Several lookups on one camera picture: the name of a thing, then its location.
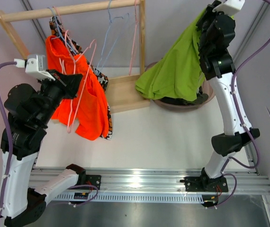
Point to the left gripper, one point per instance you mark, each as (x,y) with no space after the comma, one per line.
(71,82)

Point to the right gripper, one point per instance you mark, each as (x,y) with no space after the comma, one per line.
(208,13)

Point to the blue hanger of orange shorts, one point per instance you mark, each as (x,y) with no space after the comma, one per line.
(58,33)

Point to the lime green shorts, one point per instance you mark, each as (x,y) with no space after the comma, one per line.
(199,53)

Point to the pink wire hanger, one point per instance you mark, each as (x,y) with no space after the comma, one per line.
(133,51)

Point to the olive green shorts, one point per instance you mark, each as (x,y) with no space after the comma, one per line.
(201,98)

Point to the blue wire hanger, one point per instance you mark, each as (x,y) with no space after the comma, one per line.
(116,27)

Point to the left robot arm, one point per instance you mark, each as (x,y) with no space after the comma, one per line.
(27,113)

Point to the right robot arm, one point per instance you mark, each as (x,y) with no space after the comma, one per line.
(238,132)

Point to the pink hanger of patterned shorts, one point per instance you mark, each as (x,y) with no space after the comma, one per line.
(61,21)

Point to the patterned black orange shorts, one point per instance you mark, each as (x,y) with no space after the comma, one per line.
(103,80)

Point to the wooden clothes rack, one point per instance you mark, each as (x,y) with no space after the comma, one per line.
(121,93)

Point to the pink plastic basket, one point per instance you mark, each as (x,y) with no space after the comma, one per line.
(184,107)

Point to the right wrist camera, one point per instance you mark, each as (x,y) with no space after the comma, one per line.
(230,7)

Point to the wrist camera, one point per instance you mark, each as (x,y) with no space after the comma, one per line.
(230,7)
(36,66)

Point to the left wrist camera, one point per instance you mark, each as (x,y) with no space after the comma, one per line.
(36,66)

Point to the aluminium mounting rail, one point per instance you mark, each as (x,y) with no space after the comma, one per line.
(166,181)

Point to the white slotted cable duct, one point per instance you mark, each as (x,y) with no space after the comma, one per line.
(180,197)

